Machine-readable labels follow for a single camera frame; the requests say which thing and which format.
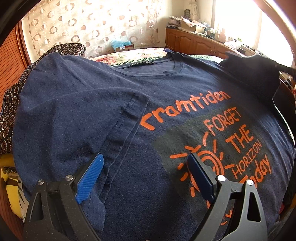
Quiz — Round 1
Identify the navy blue printed t-shirt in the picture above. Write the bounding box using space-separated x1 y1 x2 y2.
13 52 295 240

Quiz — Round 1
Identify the yellow pillow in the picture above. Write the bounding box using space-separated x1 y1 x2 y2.
1 154 29 221

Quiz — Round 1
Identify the dark circle-patterned folded cloth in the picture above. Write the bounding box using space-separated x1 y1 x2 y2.
0 43 86 155

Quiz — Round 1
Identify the wooden louvered wardrobe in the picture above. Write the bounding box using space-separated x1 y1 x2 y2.
0 22 32 239

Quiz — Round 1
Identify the floral bed blanket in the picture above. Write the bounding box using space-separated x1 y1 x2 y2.
84 48 224 67

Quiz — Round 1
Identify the pink figurine on sideboard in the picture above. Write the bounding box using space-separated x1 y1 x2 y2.
218 29 227 44

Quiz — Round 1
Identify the cardboard box with blue tissue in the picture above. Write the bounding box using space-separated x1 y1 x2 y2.
111 41 134 52

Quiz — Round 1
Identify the long wooden sideboard cabinet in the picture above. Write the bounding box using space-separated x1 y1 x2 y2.
166 28 245 59

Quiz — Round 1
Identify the circle-patterned sheer curtain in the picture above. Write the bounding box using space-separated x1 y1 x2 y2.
21 1 165 60

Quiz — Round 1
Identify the open cardboard box on sideboard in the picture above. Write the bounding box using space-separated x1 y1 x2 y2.
181 17 206 33

